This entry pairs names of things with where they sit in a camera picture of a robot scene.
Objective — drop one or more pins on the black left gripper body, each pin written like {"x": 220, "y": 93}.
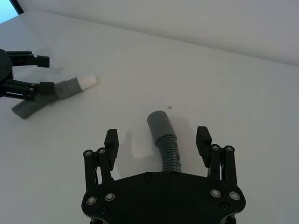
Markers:
{"x": 4, "y": 65}

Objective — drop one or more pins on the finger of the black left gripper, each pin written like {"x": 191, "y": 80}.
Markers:
{"x": 21, "y": 89}
{"x": 28, "y": 59}

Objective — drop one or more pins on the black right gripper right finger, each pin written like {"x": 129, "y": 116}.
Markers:
{"x": 203, "y": 142}

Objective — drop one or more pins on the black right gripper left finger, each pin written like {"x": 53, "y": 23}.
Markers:
{"x": 109, "y": 142}

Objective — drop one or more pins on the white table cloth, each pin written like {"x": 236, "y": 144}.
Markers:
{"x": 210, "y": 98}

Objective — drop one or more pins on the dark post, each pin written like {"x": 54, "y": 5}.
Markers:
{"x": 17, "y": 5}

